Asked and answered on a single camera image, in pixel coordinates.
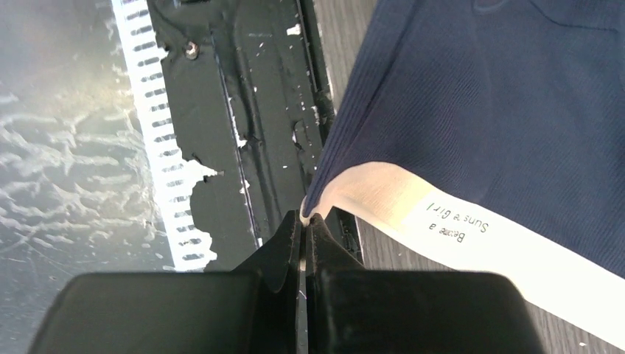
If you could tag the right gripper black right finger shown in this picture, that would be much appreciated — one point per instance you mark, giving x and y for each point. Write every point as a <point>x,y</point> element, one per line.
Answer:
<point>355,310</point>

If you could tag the navy underwear cream waistband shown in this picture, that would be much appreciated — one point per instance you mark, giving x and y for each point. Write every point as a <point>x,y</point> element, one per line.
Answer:
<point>489,136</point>

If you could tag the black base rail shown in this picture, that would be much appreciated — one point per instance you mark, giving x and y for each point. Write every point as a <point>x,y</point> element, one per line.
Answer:
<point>250,103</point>

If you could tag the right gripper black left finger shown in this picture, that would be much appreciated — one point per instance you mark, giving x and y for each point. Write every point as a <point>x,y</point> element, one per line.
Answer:
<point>250,309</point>

